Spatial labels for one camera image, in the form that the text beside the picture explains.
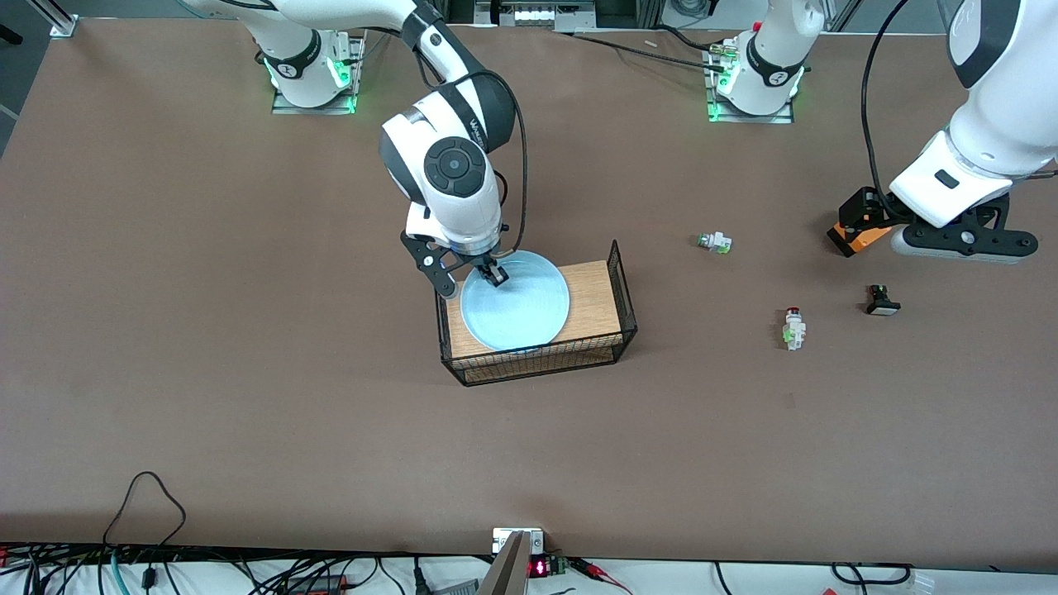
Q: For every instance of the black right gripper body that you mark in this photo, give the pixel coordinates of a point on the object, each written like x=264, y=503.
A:
x=489, y=267

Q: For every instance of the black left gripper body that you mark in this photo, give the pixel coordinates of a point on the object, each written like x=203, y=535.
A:
x=864, y=208

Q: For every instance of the light blue round plate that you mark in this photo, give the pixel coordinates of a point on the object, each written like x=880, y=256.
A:
x=529, y=314

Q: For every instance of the red push button switch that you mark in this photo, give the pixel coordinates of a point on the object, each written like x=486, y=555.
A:
x=795, y=332

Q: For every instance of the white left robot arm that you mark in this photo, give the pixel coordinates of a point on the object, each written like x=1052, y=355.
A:
x=1000, y=124

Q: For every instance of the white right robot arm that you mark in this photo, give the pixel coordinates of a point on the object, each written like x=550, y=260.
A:
x=450, y=165

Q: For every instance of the black white push button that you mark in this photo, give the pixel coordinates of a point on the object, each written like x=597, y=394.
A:
x=881, y=306

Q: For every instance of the white mounting plate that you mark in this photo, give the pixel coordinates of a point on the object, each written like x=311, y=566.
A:
x=537, y=541

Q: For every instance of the metal device with lights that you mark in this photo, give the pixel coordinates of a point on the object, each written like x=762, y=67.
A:
x=533, y=15

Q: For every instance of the red LED display module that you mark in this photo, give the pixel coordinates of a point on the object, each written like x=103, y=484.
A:
x=539, y=568

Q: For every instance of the red clip lead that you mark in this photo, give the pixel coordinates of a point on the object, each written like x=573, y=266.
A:
x=588, y=566

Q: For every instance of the orange button enclosure box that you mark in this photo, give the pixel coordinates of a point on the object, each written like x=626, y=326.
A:
x=860, y=241

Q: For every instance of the green push button switch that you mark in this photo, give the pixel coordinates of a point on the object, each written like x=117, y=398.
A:
x=717, y=242

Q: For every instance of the aluminium frame profile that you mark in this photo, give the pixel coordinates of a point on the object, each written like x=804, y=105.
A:
x=62, y=26

